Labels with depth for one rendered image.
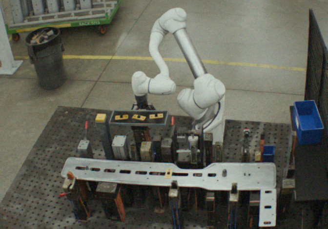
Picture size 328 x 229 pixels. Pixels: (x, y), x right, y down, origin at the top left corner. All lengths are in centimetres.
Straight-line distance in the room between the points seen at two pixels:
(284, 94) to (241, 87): 54
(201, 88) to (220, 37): 302
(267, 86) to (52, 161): 275
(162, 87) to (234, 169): 73
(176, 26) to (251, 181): 126
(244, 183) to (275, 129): 92
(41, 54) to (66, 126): 172
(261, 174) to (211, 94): 74
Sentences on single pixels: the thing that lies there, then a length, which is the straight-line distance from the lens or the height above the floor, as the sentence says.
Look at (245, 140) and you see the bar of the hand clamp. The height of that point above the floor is 115.
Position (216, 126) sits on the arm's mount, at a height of 88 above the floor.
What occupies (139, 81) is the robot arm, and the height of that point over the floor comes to 131.
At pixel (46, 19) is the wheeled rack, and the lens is 691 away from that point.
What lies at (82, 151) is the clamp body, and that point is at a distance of 287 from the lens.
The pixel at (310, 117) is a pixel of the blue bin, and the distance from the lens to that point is 301.
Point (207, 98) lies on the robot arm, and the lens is 304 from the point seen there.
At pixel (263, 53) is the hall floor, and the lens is 567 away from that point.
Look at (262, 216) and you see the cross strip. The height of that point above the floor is 100.
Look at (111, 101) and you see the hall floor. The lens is 502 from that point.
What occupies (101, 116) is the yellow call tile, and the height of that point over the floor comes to 116.
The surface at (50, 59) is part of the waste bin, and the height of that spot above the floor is 44.
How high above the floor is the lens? 292
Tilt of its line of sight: 37 degrees down
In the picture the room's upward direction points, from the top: 8 degrees counter-clockwise
